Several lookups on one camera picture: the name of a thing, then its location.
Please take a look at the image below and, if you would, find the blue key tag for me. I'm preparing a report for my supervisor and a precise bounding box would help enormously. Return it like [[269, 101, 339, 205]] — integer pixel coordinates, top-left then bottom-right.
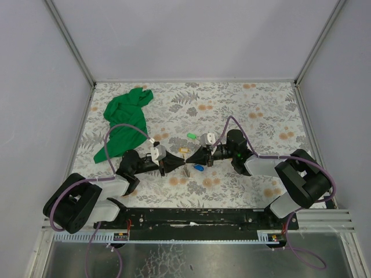
[[193, 164, 204, 171]]

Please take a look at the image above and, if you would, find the yellow key tag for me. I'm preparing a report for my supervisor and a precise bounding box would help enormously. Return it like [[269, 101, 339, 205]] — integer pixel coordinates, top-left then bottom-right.
[[179, 148, 190, 153]]

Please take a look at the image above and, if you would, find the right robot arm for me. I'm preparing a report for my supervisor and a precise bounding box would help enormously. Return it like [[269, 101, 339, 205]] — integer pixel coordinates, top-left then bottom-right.
[[185, 129, 332, 219]]

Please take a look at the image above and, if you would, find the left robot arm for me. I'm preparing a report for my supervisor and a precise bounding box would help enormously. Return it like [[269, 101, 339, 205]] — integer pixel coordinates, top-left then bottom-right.
[[43, 146, 186, 234]]

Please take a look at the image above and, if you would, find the light green key tag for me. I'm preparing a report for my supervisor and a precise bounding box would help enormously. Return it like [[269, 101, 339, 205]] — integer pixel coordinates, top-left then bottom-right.
[[187, 133, 197, 139]]

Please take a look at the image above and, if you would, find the floral table mat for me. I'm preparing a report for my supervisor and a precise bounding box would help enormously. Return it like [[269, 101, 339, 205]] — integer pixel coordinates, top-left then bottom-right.
[[72, 82, 311, 208]]

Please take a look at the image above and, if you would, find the green cloth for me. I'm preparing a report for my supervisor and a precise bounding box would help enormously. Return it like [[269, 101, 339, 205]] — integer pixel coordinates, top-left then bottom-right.
[[103, 87, 154, 158]]

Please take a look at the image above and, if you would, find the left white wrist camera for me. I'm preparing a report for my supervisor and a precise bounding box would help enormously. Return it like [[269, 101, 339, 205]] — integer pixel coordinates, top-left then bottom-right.
[[150, 145, 166, 164]]

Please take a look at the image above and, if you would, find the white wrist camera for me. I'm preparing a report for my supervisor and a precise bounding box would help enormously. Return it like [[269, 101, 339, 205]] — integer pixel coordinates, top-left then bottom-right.
[[150, 145, 166, 164], [199, 133, 216, 147]]

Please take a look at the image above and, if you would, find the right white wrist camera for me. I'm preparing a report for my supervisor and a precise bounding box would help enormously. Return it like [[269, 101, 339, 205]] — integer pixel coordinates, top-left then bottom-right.
[[199, 133, 216, 147]]

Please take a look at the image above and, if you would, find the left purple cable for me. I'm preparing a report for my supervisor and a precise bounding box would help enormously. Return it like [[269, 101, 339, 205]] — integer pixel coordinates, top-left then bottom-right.
[[49, 123, 156, 232]]

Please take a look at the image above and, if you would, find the purple cable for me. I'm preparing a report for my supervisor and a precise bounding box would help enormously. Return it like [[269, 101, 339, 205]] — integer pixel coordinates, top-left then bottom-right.
[[213, 115, 337, 270], [49, 123, 156, 232]]

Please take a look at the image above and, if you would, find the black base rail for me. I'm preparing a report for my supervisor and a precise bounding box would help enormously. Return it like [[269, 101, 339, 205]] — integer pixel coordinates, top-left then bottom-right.
[[100, 207, 299, 242]]

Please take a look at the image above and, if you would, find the aluminium frame rail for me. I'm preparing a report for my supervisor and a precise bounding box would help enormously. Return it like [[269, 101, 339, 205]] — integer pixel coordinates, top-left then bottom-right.
[[40, 208, 357, 232]]

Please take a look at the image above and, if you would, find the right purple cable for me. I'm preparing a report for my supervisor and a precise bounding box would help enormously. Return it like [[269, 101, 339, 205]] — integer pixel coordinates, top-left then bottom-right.
[[213, 115, 337, 270]]

